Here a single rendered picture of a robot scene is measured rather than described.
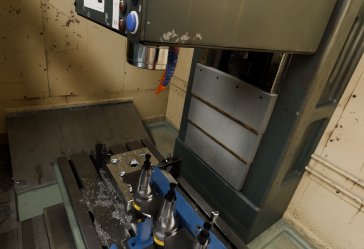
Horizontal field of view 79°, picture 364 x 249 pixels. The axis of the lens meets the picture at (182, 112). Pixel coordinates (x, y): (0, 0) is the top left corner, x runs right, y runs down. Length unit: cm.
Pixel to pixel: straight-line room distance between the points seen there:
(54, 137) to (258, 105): 131
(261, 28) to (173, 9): 26
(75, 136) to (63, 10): 83
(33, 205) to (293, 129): 132
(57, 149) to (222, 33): 139
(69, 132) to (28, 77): 44
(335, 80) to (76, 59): 155
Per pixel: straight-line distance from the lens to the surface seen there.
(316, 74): 93
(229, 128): 111
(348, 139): 129
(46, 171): 160
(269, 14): 61
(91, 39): 176
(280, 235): 157
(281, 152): 103
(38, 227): 125
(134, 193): 63
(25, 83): 177
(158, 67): 72
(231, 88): 106
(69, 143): 169
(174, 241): 55
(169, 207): 52
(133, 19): 40
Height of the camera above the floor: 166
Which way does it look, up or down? 24 degrees down
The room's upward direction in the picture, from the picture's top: 10 degrees clockwise
